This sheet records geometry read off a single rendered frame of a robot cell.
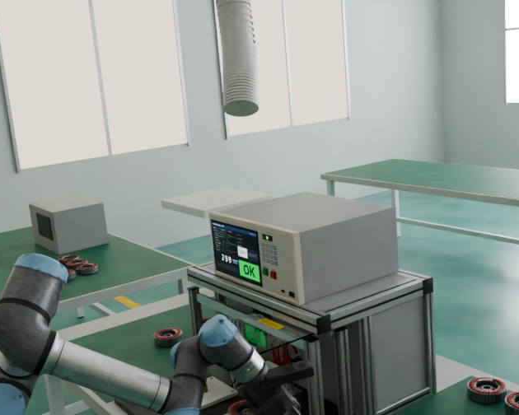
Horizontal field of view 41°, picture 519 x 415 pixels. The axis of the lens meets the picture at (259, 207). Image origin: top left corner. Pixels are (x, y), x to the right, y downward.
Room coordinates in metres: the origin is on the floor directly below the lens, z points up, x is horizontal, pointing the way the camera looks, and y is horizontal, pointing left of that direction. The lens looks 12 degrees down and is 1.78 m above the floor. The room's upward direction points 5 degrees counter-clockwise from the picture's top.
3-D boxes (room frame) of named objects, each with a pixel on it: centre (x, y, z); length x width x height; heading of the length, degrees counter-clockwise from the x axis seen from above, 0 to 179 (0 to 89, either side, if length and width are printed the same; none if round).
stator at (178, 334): (2.53, 0.39, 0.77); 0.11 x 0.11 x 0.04
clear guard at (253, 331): (1.77, 0.04, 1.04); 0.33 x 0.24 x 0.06; 124
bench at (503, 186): (5.42, -1.52, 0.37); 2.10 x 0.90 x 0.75; 34
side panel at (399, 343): (1.88, -0.36, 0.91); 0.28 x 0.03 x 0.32; 124
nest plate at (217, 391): (2.02, 0.22, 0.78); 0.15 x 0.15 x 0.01; 34
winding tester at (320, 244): (2.09, -0.12, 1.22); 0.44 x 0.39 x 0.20; 34
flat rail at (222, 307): (1.98, 0.07, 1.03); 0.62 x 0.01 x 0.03; 34
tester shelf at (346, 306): (2.10, -0.11, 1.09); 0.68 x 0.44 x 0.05; 34
